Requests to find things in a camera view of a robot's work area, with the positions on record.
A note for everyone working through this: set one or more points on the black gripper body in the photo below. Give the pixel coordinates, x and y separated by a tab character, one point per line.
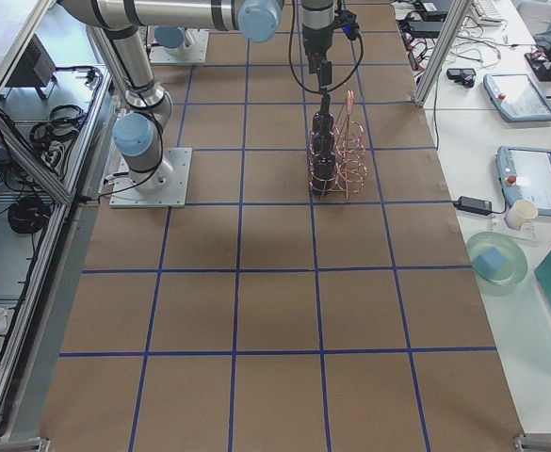
314	46

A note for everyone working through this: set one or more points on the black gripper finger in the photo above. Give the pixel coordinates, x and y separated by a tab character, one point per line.
325	100

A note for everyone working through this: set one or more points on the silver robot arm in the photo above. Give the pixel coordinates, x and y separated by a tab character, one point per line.
138	133
118	23

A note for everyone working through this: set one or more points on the dark wine bottle in basket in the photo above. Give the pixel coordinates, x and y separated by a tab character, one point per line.
323	173

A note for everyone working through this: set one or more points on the black small power adapter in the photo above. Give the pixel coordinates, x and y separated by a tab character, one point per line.
473	205

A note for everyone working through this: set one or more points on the blue teach pendant far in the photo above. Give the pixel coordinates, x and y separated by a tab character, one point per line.
517	97

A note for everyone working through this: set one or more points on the blue teach pendant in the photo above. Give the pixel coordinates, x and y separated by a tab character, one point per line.
517	97
525	173

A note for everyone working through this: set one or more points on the blue teach pendant near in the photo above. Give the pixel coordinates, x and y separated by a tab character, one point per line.
525	173

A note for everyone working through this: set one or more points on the white paper cup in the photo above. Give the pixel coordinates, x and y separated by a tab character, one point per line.
521	212

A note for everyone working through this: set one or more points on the blue foam cube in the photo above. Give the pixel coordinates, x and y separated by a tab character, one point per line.
492	265

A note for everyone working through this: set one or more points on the green glass plate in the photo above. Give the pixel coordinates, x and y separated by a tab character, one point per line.
518	261

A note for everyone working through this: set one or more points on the copper wire wine basket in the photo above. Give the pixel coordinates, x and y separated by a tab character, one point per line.
349	152

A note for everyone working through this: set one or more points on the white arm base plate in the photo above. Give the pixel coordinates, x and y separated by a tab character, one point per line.
168	187
178	46

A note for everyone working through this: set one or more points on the aluminium frame post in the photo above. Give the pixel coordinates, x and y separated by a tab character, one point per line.
448	34

